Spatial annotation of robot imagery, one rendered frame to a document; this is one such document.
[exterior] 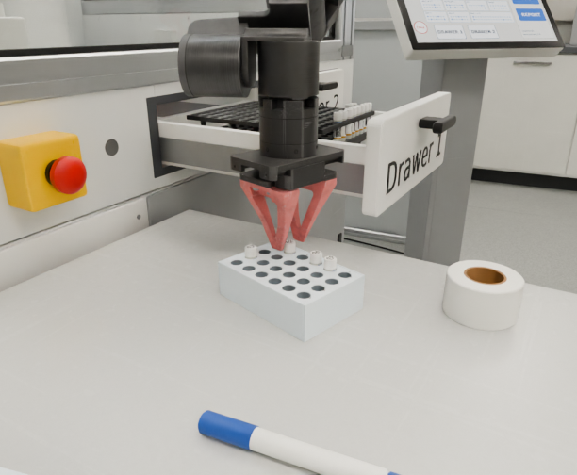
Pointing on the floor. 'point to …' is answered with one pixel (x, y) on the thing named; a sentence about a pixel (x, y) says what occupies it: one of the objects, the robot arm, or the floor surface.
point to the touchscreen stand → (436, 250)
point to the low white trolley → (275, 368)
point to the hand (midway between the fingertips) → (288, 237)
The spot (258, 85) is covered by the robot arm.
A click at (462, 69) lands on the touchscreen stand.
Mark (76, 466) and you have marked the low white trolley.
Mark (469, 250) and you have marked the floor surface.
